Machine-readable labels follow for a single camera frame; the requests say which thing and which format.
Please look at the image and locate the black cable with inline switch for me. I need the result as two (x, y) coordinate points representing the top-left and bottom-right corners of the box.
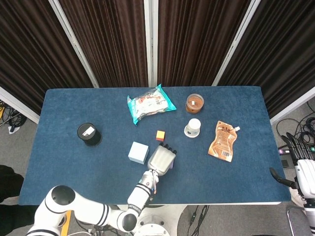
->
(188, 205), (210, 236)

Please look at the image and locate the orange spout pouch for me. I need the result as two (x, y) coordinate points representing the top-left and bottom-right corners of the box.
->
(208, 120), (241, 163)

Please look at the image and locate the white sneaker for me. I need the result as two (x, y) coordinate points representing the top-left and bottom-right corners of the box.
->
(291, 186), (307, 208)

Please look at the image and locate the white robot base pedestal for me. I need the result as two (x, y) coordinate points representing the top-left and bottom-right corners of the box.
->
(135, 205), (187, 236)

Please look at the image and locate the white partition frame post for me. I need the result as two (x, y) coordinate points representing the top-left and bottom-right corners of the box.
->
(212, 0), (261, 87)
(270, 87), (315, 125)
(143, 0), (159, 88)
(48, 0), (99, 89)
(0, 86), (40, 124)

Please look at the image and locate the clear jar of rubber bands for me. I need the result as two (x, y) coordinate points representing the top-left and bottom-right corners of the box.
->
(185, 93), (205, 115)

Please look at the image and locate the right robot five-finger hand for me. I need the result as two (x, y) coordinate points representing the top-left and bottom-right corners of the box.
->
(269, 132), (315, 197)

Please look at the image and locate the large light blue cube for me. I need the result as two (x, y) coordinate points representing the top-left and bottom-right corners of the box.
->
(127, 141), (150, 165)

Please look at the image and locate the yellow floor tape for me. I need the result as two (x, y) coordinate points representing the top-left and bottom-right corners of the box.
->
(61, 210), (72, 236)

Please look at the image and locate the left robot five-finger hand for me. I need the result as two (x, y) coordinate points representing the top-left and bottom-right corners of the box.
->
(147, 142), (178, 177)

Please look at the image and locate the bystander black clothing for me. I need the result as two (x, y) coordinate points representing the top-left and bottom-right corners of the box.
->
(0, 164), (37, 232)

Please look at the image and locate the black floor cable bundle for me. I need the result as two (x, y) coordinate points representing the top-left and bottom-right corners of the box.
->
(275, 100), (315, 148)
(0, 99), (28, 128)
(71, 221), (135, 236)

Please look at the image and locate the blue table cloth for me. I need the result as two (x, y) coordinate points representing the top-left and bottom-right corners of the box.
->
(17, 85), (292, 206)

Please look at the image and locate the teal snack packet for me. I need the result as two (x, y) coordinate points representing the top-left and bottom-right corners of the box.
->
(126, 84), (177, 126)

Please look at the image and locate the black mesh pen holder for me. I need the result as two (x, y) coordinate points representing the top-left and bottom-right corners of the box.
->
(77, 122), (103, 148)

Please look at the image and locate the brown pleated curtain panel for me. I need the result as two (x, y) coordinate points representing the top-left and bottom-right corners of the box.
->
(218, 0), (315, 118)
(58, 0), (149, 89)
(0, 0), (94, 115)
(157, 0), (252, 87)

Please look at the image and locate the black power strip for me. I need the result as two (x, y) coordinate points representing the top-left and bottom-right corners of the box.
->
(277, 145), (315, 155)

